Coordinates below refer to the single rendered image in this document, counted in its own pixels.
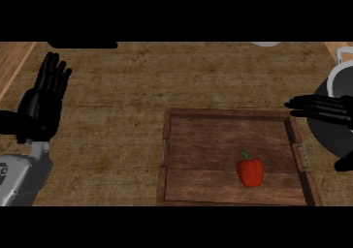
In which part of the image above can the red bell pepper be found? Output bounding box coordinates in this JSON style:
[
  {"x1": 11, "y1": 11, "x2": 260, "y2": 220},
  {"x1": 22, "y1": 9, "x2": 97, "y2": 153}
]
[{"x1": 236, "y1": 149, "x2": 266, "y2": 189}]

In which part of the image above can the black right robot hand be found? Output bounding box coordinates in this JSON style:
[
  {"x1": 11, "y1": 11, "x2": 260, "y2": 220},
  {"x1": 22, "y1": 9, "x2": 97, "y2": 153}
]
[{"x1": 284, "y1": 94, "x2": 353, "y2": 172}]

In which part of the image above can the brown woven placemat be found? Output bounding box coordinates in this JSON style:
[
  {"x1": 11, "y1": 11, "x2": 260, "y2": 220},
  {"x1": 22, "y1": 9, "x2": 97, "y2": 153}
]
[{"x1": 0, "y1": 41, "x2": 353, "y2": 207}]

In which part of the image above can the pale grey rounded object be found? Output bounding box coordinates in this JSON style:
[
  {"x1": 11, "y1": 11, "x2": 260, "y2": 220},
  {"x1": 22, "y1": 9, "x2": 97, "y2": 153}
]
[{"x1": 250, "y1": 41, "x2": 284, "y2": 48}]

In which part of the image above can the black flat object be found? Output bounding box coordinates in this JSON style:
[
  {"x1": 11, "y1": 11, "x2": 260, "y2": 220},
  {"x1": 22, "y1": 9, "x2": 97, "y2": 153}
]
[{"x1": 47, "y1": 41, "x2": 119, "y2": 49}]

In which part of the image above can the brown wooden tray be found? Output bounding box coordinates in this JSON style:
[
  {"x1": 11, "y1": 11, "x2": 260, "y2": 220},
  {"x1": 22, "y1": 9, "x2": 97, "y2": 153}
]
[{"x1": 155, "y1": 107, "x2": 325, "y2": 207}]

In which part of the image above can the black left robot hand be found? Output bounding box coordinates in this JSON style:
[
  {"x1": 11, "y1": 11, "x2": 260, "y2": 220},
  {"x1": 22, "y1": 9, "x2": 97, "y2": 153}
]
[{"x1": 0, "y1": 50, "x2": 74, "y2": 145}]

